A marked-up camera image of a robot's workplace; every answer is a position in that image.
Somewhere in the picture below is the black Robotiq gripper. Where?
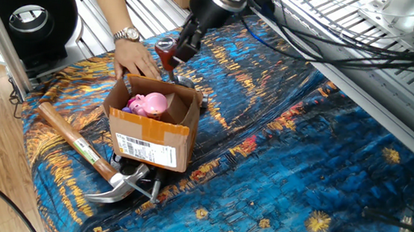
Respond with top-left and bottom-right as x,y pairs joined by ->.
174,0 -> 237,67

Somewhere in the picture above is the steel lever with red-brown handle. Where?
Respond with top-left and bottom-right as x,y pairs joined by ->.
151,35 -> 183,84

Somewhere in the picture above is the person's bare hand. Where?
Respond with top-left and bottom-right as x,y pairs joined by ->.
111,39 -> 165,85

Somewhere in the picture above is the silver wristwatch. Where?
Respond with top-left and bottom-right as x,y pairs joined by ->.
112,25 -> 142,46

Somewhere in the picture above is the pink pig toy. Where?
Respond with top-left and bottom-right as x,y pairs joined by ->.
121,88 -> 170,121

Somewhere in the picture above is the open cardboard box orange tape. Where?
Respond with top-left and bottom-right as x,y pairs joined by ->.
97,71 -> 206,175

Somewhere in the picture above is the blue starry night tablecloth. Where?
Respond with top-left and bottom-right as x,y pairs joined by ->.
10,0 -> 414,232

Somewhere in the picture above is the steel axle rod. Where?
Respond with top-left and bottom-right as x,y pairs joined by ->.
148,168 -> 165,205

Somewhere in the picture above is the silver lever pivot bracket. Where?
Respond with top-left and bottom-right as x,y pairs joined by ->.
172,74 -> 211,109

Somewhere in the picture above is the claw hammer with wooden handle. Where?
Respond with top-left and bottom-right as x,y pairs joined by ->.
29,100 -> 156,207

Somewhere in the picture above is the aluminium profile frame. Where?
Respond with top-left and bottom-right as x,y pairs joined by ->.
0,0 -> 414,176

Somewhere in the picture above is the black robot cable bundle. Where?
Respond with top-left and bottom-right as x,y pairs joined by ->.
234,0 -> 414,77

